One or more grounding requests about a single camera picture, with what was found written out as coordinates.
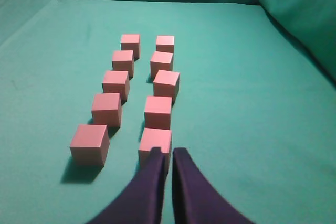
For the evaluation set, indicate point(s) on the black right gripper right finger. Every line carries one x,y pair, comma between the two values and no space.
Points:
195,200

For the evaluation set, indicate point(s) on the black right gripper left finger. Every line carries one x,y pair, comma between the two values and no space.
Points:
142,199

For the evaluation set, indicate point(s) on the pink wooden cube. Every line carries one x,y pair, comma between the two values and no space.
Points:
123,60
165,43
157,112
131,42
90,145
155,138
166,84
161,61
115,81
107,110

